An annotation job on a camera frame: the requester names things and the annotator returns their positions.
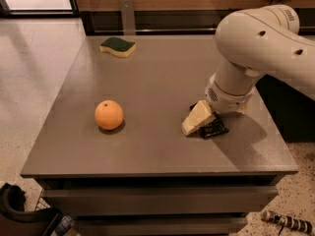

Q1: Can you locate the grey drawer cabinet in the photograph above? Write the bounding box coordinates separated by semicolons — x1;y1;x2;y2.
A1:
22;35;297;236

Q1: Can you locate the blue bottle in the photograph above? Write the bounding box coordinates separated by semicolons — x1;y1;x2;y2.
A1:
54;216;74;236

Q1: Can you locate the green and yellow sponge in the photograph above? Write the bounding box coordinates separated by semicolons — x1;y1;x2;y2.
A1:
99;37;136;58

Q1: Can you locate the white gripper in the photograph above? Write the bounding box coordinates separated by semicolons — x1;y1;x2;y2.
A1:
181;75;255;136

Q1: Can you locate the orange fruit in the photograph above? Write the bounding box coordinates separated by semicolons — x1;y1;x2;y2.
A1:
94;100;124;130

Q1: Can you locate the black rxbar chocolate wrapper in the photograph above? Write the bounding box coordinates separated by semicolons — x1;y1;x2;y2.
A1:
189;100;229;140

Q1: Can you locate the left metal bracket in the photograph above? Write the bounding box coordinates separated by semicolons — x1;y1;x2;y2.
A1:
119;0;136;35

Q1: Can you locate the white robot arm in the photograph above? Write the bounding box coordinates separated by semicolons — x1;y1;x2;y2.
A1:
181;4;315;136

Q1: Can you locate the black and white striped cable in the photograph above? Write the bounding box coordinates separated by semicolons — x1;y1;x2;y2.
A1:
261;209;314;236

